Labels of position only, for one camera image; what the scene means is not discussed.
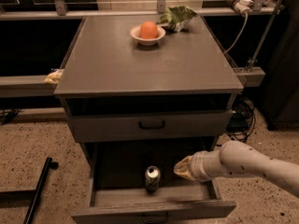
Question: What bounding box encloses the grey top drawer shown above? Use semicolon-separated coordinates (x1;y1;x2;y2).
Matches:
68;110;233;143

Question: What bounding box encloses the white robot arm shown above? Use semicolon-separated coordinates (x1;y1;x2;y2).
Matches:
174;141;299;197

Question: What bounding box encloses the orange fruit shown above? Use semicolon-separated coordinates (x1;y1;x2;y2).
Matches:
140;21;158;39

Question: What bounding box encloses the green white 7up can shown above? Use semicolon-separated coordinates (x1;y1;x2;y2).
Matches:
145;166;161;192

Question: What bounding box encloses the grey drawer cabinet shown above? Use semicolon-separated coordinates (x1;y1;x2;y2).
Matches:
53;14;245;161

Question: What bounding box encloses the open middle drawer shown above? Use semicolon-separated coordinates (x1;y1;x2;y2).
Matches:
72;137;235;224

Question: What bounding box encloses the green chip bag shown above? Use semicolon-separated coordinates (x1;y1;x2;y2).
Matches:
156;5;196;32

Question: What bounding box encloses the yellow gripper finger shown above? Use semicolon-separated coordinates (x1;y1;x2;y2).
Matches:
174;156;192;172
174;170;196;181

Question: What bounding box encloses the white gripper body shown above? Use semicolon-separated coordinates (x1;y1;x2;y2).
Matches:
189;151;211;182

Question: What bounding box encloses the black metal bar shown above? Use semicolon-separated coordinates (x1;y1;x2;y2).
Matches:
23;157;58;224

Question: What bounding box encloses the white bowl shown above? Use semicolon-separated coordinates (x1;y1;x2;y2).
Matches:
130;24;165;46

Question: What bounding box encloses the yellow sponge on rail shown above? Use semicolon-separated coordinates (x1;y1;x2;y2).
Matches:
44;69;64;85

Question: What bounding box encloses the black cable bundle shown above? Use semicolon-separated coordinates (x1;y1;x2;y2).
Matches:
225;96;256;143

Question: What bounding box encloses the grey metal rail frame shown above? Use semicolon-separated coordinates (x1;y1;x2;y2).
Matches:
0;0;286;99

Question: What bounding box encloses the white power strip with cable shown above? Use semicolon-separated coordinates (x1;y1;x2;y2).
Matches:
225;0;253;53

